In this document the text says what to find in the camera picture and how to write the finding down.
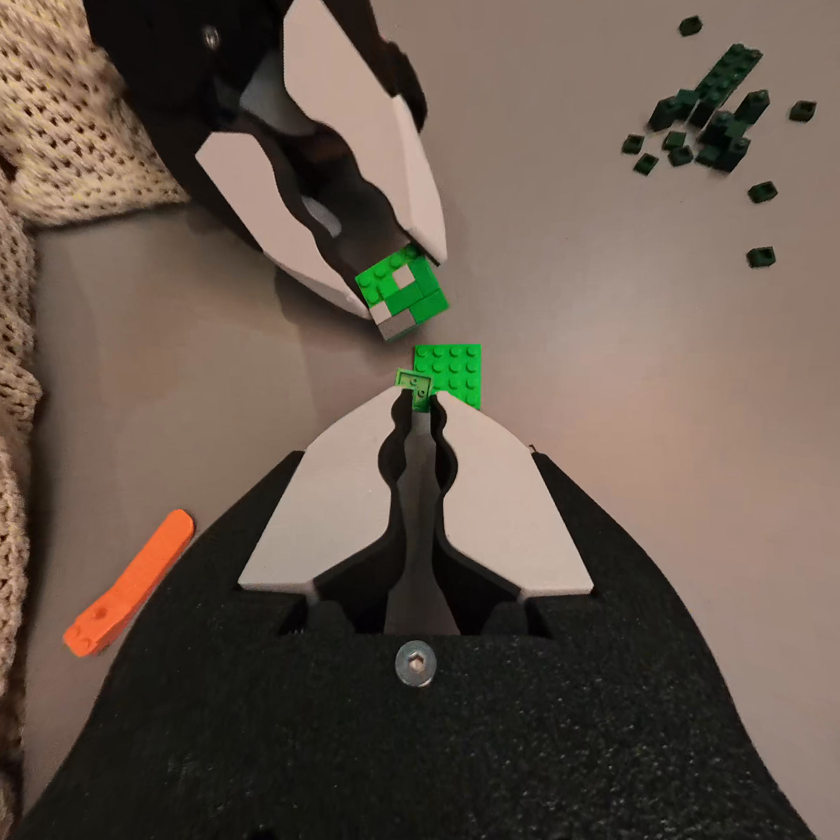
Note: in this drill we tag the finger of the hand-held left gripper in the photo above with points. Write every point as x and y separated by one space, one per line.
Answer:
380 131
262 197

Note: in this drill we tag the person's left forearm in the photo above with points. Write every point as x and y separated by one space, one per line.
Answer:
72 118

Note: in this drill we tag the cream knit sweater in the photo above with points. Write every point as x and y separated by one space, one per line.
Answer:
13 525

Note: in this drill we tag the green square lego plate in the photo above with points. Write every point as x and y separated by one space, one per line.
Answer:
459 374

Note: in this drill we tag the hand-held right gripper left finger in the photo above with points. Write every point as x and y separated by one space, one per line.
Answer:
328 505

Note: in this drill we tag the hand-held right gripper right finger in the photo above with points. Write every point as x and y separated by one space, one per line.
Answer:
505 512

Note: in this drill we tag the green and grey lego assembly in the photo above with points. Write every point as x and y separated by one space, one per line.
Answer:
407 295

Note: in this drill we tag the pile of dark green lego pieces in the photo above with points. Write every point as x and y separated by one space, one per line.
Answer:
715 124

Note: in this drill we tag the small green L-shaped lego tile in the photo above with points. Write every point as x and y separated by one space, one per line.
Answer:
415 384

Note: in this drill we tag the orange lego brick separator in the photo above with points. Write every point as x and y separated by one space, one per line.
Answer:
131 584

